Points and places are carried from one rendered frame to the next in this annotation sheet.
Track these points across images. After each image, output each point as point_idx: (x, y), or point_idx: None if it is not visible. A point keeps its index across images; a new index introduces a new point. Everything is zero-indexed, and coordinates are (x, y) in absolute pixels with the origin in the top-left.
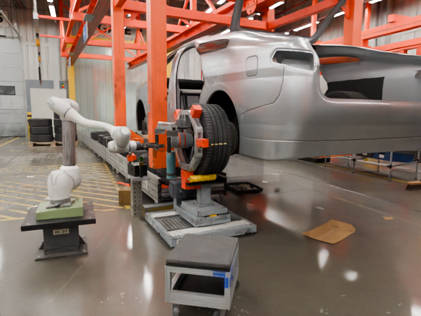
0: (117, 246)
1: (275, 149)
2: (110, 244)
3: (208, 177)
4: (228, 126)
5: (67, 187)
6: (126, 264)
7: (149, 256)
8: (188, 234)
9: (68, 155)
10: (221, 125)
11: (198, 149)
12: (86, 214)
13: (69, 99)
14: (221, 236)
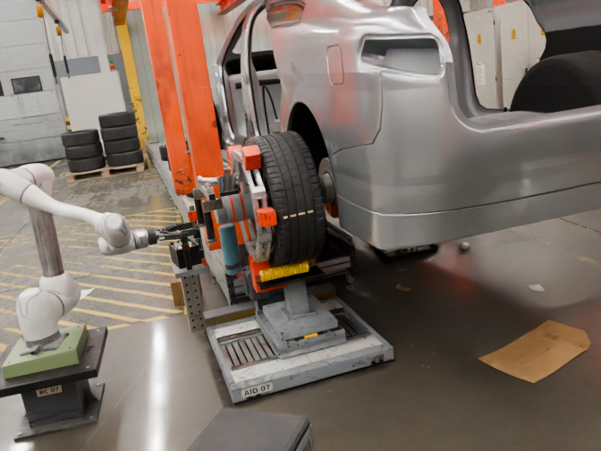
0: (147, 404)
1: (386, 230)
2: (138, 398)
3: (294, 269)
4: (314, 177)
5: (48, 318)
6: (149, 446)
7: (192, 426)
8: (223, 412)
9: (47, 259)
10: (300, 178)
11: None
12: (85, 360)
13: (31, 165)
14: (325, 374)
